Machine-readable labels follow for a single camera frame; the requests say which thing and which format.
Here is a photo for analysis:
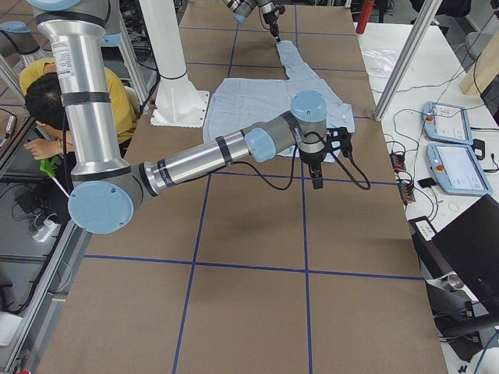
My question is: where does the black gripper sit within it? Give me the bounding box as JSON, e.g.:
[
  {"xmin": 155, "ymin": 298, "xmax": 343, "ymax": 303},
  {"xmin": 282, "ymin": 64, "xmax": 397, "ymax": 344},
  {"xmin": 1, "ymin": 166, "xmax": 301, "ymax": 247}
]
[
  {"xmin": 263, "ymin": 11, "xmax": 281, "ymax": 42},
  {"xmin": 300, "ymin": 144, "xmax": 327, "ymax": 189}
]

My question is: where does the white power strip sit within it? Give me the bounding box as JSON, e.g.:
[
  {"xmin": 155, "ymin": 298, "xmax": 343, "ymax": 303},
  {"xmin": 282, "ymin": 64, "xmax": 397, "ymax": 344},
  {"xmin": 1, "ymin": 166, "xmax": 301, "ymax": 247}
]
[{"xmin": 32, "ymin": 218, "xmax": 58, "ymax": 243}]

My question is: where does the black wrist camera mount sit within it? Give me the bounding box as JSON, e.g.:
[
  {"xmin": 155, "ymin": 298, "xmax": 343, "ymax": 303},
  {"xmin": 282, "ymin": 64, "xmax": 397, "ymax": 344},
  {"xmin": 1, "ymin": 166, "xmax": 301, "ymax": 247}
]
[{"xmin": 327, "ymin": 127, "xmax": 352, "ymax": 158}]

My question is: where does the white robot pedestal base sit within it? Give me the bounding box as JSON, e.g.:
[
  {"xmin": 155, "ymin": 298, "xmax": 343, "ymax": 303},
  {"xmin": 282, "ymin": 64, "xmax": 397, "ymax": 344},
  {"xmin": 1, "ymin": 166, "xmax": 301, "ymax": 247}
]
[{"xmin": 140, "ymin": 0, "xmax": 210, "ymax": 128}]

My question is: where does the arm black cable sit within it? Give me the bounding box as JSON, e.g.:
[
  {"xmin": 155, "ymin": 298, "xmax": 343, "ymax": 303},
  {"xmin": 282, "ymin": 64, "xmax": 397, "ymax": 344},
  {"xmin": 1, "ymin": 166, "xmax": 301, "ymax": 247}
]
[{"xmin": 218, "ymin": 132, "xmax": 372, "ymax": 192}]

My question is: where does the upper blue teach pendant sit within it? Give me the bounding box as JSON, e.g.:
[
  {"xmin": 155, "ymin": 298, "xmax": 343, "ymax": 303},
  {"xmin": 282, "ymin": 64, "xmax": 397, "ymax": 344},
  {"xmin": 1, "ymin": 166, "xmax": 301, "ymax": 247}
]
[{"xmin": 423, "ymin": 101, "xmax": 473, "ymax": 145}]

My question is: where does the green pink stick tool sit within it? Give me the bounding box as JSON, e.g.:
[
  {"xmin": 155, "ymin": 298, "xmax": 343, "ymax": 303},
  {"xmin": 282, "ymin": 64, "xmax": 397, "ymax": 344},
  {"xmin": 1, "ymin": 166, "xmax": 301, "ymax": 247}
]
[{"xmin": 39, "ymin": 157, "xmax": 70, "ymax": 198}]

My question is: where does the lower blue teach pendant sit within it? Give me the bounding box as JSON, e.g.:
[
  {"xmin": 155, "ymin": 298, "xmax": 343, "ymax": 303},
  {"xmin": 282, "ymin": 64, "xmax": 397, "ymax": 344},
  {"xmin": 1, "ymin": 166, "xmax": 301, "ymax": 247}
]
[{"xmin": 426, "ymin": 143, "xmax": 493, "ymax": 196}]

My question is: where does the black monitor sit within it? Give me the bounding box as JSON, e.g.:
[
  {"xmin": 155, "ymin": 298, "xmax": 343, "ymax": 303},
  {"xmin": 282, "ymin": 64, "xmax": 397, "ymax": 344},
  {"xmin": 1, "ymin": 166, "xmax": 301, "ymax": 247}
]
[{"xmin": 409, "ymin": 195, "xmax": 498, "ymax": 362}]

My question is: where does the blue teach pendant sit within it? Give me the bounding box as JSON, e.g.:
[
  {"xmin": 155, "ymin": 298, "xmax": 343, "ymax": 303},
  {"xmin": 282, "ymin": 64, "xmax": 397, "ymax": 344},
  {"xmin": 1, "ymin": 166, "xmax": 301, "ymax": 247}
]
[
  {"xmin": 426, "ymin": 143, "xmax": 493, "ymax": 196},
  {"xmin": 423, "ymin": 101, "xmax": 473, "ymax": 145}
]

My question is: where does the aluminium frame post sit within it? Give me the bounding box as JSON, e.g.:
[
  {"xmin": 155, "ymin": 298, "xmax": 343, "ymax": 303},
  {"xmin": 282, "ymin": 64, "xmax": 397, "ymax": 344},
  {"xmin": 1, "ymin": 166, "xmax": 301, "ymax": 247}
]
[{"xmin": 373, "ymin": 0, "xmax": 442, "ymax": 122}]

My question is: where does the red fire extinguisher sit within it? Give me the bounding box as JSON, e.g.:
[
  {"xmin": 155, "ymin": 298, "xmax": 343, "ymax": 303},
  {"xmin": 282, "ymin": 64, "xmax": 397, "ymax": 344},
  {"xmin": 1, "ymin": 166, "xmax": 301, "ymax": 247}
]
[{"xmin": 356, "ymin": 0, "xmax": 375, "ymax": 34}]

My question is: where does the orange black usb hub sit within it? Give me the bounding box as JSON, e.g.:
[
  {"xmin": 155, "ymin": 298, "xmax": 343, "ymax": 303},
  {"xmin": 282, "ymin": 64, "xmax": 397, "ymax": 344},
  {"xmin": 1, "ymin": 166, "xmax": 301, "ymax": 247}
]
[
  {"xmin": 389, "ymin": 152, "xmax": 407, "ymax": 172},
  {"xmin": 397, "ymin": 179, "xmax": 416, "ymax": 206}
]

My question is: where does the lower orange black usb hub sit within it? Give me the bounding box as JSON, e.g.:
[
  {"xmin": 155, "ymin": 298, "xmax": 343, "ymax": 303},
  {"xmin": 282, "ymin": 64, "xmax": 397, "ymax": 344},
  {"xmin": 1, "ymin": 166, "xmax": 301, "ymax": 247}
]
[{"xmin": 397, "ymin": 179, "xmax": 416, "ymax": 206}]

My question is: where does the person in yellow shirt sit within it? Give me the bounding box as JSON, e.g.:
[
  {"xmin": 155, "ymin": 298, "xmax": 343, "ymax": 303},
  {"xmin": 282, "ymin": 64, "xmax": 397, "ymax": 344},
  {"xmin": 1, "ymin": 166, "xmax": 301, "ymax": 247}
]
[{"xmin": 19, "ymin": 58, "xmax": 137, "ymax": 160}]

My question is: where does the light blue button-up shirt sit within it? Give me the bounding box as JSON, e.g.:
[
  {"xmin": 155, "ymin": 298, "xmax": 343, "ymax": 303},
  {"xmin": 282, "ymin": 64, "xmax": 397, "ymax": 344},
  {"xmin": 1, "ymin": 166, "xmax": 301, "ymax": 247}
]
[{"xmin": 203, "ymin": 41, "xmax": 355, "ymax": 143}]

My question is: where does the upper orange black usb hub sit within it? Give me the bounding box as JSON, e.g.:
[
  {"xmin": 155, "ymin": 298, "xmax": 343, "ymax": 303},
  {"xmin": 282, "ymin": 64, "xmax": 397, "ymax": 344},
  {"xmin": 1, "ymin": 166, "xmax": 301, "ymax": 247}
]
[{"xmin": 389, "ymin": 152, "xmax": 407, "ymax": 172}]

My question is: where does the clear plastic bag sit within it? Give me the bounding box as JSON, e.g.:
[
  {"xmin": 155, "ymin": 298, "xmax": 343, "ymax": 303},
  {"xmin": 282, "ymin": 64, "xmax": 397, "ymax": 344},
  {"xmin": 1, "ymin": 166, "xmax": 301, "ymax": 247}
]
[{"xmin": 361, "ymin": 48, "xmax": 398, "ymax": 79}]

